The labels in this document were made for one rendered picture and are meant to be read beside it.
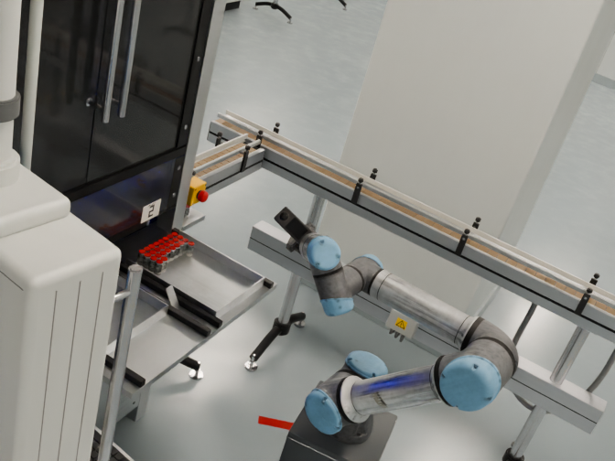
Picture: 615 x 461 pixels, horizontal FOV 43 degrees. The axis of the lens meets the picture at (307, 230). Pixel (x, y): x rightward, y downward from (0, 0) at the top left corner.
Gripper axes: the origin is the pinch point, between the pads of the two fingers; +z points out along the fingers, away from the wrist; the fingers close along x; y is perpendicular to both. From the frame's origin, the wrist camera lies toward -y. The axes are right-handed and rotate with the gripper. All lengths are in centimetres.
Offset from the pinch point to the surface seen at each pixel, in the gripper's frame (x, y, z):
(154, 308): -43.0, -12.0, 13.4
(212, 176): -2, -23, 81
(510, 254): 52, 74, 56
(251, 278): -18.4, 5.9, 32.9
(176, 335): -43.0, -3.5, 4.6
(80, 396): -51, -21, -71
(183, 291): -34.1, -8.9, 17.2
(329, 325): -13, 75, 162
